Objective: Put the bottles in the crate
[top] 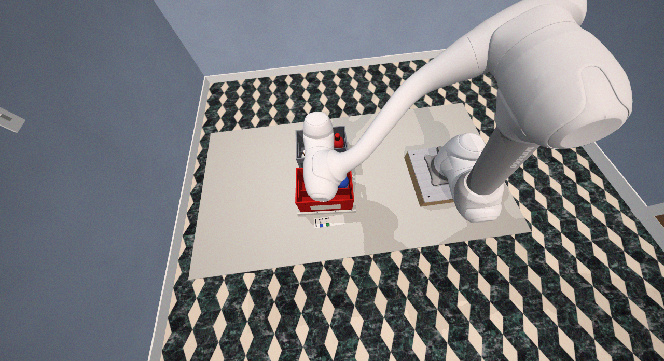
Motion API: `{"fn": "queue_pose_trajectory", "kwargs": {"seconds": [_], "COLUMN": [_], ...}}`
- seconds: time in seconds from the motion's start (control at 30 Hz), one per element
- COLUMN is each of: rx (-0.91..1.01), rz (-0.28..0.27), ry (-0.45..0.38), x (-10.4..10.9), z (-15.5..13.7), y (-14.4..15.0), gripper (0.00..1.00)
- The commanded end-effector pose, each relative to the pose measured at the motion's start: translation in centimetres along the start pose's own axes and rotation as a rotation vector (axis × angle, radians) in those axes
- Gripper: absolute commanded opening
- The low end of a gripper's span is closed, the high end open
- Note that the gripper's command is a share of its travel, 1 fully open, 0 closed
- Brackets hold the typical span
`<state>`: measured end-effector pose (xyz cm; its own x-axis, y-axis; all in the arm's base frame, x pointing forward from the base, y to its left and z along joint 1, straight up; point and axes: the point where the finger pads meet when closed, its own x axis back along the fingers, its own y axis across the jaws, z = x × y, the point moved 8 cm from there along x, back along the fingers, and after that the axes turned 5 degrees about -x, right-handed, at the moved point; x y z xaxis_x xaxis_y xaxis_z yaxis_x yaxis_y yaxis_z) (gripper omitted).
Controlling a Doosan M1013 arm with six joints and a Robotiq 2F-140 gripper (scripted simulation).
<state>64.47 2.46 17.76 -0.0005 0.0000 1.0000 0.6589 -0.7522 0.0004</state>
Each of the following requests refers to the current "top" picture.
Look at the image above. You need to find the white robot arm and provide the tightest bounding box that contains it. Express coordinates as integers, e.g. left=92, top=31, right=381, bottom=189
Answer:
left=303, top=0, right=632, bottom=223

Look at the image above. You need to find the white paper pick list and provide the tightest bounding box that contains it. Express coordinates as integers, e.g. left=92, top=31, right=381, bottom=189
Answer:
left=314, top=214, right=345, bottom=228

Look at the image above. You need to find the dark grey crate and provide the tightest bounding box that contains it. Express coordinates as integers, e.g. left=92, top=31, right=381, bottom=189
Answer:
left=295, top=127, right=348, bottom=168

